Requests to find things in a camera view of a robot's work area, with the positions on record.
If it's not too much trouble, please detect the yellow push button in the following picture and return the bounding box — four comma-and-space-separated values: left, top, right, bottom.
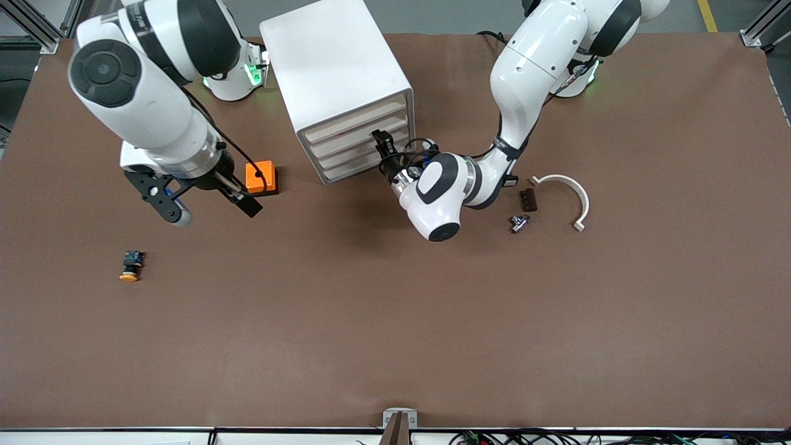
119, 250, 146, 282

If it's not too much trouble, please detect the orange box with hole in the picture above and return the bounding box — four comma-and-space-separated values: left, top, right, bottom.
245, 161, 279, 197

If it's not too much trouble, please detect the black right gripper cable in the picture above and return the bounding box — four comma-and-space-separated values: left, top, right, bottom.
182, 87, 271, 193

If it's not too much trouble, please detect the white curved plastic bracket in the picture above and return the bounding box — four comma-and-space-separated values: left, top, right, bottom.
530, 174, 591, 232

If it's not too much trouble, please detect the aluminium frame profile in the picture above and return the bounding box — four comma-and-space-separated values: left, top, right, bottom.
740, 0, 791, 50
0, 0, 81, 55

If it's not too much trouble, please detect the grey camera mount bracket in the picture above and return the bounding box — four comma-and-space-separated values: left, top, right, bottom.
380, 408, 418, 445

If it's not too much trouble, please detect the white table edge rail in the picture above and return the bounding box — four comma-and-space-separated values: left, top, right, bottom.
0, 428, 791, 445

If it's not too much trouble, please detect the tangled cable bundle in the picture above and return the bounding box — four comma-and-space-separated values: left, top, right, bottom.
451, 430, 791, 445

